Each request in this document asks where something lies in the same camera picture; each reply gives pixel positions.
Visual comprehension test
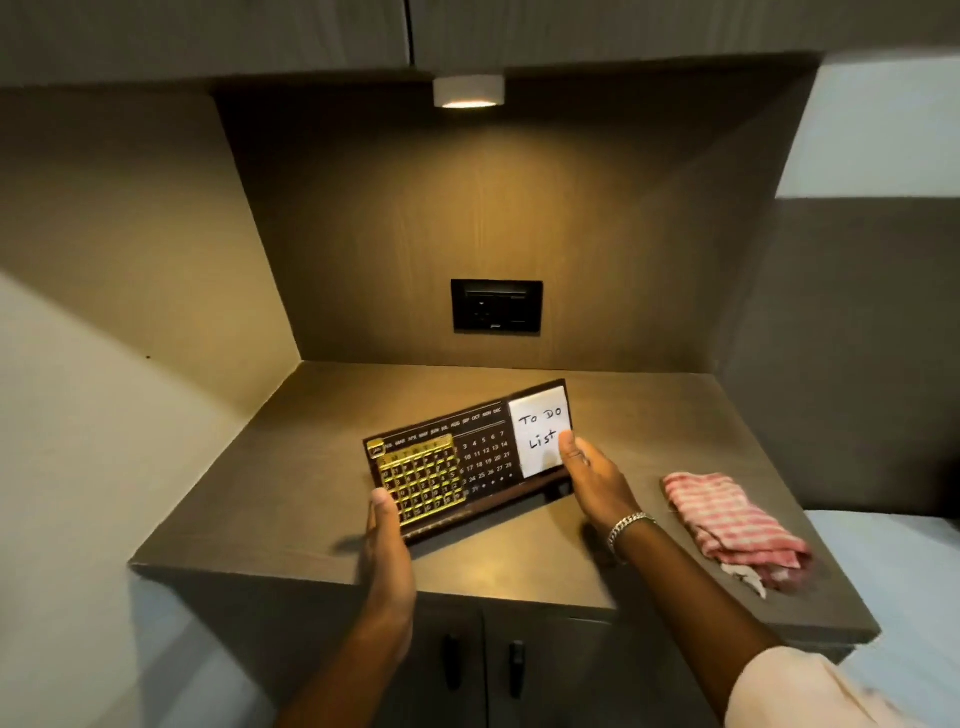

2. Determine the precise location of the person's right hand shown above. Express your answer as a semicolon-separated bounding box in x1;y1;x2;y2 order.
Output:
559;432;645;540

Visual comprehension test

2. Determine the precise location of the person's left hand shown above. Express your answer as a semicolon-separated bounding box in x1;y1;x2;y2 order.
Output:
362;489;418;633

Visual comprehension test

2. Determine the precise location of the dark wooden desk calendar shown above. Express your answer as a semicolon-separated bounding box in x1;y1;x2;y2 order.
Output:
363;379;580;544

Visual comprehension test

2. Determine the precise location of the person's left forearm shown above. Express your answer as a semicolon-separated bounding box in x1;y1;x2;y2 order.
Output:
276;611;418;728

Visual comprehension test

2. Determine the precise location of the person's right forearm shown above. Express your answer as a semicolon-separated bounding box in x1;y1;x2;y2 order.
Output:
606;516;789;728

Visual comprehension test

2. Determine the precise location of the white paper note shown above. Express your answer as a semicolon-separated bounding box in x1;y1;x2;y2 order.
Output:
508;387;577;478

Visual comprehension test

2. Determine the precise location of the grey lower cabinet door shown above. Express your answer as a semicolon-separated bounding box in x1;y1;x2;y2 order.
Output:
480;600;721;728
131;568;489;728

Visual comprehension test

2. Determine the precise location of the red white checked cloth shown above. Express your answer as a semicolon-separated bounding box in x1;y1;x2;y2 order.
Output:
660;471;813;600

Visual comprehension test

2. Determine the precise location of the pale shirt sleeve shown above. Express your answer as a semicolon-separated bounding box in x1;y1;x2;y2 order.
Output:
723;645;912;728

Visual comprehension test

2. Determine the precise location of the white round spot lamp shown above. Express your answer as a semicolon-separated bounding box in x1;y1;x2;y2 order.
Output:
432;74;505;111

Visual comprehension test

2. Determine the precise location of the grey overhead cabinet door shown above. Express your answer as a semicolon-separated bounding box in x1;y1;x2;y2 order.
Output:
0;0;414;90
408;0;960;70

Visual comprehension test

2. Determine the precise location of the gold sliding date frame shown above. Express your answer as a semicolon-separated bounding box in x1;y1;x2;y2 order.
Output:
377;438;466;524

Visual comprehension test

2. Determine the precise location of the silver chain bracelet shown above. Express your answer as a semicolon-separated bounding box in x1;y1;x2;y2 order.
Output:
606;512;657;565

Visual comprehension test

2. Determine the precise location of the black wall socket panel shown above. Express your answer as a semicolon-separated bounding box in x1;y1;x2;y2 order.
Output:
450;279;545;335

